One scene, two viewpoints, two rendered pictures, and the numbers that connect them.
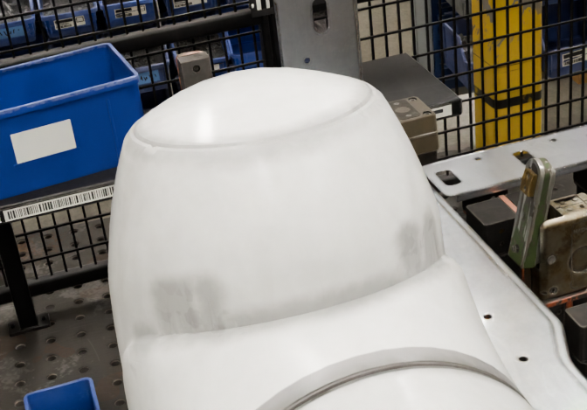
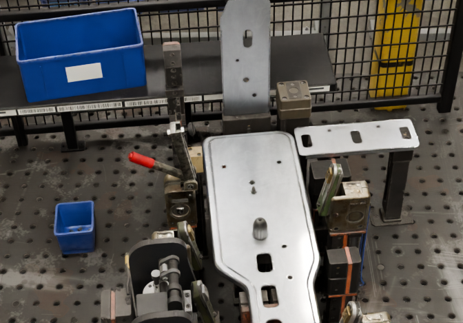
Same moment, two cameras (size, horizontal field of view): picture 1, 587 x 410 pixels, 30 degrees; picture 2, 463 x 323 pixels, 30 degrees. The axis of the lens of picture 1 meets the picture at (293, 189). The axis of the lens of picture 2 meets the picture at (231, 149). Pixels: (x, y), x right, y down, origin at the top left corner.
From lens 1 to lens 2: 0.76 m
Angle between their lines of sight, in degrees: 17
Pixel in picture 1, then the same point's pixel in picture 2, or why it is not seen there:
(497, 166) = (337, 139)
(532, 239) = (326, 203)
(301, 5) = (236, 32)
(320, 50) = (245, 56)
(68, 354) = (90, 172)
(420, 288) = not seen: outside the picture
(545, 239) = (333, 205)
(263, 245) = not seen: outside the picture
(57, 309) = (90, 138)
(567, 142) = (385, 130)
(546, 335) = (307, 266)
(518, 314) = (300, 248)
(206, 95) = not seen: outside the picture
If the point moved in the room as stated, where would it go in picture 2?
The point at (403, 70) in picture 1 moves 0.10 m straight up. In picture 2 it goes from (313, 49) to (315, 17)
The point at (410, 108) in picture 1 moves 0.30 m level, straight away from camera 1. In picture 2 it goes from (298, 91) to (324, 21)
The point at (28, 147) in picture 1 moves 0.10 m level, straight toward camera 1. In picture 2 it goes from (74, 74) to (73, 100)
